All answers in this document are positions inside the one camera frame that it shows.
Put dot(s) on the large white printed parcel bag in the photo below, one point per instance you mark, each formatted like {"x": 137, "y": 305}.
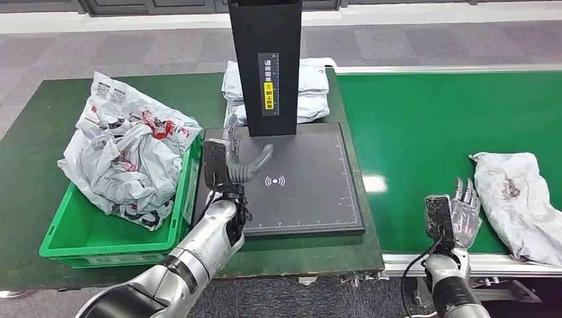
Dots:
{"x": 110, "y": 94}

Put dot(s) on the aluminium conveyor frame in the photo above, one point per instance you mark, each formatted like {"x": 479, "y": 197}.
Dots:
{"x": 404, "y": 265}

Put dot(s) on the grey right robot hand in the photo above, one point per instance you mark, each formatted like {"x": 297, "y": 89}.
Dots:
{"x": 466, "y": 219}

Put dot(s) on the green conveyor belt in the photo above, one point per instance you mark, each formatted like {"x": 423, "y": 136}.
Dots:
{"x": 417, "y": 131}

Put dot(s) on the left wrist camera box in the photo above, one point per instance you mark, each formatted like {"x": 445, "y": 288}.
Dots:
{"x": 216, "y": 162}

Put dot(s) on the black scanner platform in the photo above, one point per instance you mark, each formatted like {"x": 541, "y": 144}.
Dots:
{"x": 316, "y": 184}

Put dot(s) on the flat white stacked parcel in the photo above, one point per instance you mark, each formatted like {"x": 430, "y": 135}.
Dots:
{"x": 312, "y": 77}
{"x": 311, "y": 109}

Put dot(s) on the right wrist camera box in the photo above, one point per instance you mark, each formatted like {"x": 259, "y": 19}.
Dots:
{"x": 439, "y": 217}

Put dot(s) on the black scanner column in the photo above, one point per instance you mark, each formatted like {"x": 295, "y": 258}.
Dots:
{"x": 246, "y": 44}

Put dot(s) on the white black-striped parcel bag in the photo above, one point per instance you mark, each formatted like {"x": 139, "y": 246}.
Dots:
{"x": 131, "y": 167}

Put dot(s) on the white table foot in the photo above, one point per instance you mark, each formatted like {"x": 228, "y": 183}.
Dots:
{"x": 307, "y": 281}

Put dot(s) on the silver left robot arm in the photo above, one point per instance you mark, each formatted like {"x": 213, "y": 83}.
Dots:
{"x": 206, "y": 250}

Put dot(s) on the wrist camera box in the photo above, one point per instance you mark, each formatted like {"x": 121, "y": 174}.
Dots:
{"x": 216, "y": 162}
{"x": 439, "y": 217}

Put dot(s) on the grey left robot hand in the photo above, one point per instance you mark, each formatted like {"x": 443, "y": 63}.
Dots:
{"x": 246, "y": 171}

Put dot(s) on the grey yellow ruler label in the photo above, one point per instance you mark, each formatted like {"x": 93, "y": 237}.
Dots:
{"x": 268, "y": 70}

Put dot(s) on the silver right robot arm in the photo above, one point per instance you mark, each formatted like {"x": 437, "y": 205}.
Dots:
{"x": 448, "y": 285}

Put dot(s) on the green plastic crate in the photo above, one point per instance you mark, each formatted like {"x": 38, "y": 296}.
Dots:
{"x": 88, "y": 239}

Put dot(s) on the white red-stained parcel bag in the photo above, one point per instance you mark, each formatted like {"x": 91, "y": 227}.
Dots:
{"x": 518, "y": 197}

